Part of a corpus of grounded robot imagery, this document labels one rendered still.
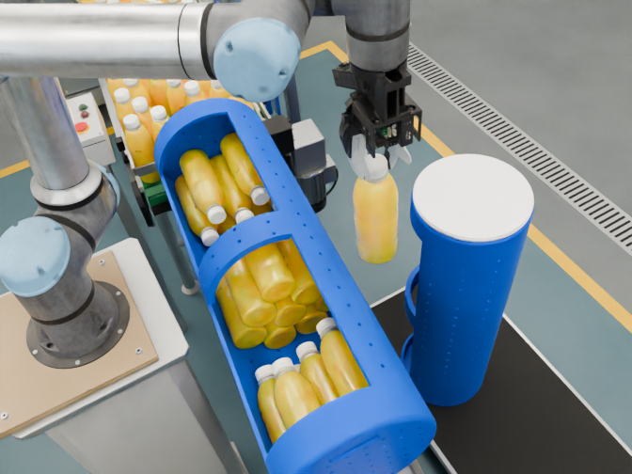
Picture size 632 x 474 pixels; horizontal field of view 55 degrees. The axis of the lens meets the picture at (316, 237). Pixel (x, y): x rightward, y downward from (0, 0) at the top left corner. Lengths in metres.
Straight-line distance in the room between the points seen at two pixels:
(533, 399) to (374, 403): 1.30
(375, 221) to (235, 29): 0.46
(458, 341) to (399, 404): 0.80
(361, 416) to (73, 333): 0.52
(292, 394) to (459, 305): 0.66
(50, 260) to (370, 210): 0.50
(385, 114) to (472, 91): 2.72
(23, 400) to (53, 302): 0.19
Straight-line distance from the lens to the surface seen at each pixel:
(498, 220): 1.42
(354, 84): 0.80
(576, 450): 2.16
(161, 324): 1.16
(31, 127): 0.99
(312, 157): 1.90
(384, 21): 0.71
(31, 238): 1.06
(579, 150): 3.22
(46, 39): 0.69
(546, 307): 2.57
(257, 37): 0.57
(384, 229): 0.97
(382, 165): 0.90
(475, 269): 1.45
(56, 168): 1.04
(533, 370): 2.24
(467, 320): 1.64
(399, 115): 0.77
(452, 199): 1.44
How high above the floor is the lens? 2.09
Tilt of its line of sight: 50 degrees down
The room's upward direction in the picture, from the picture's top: 7 degrees counter-clockwise
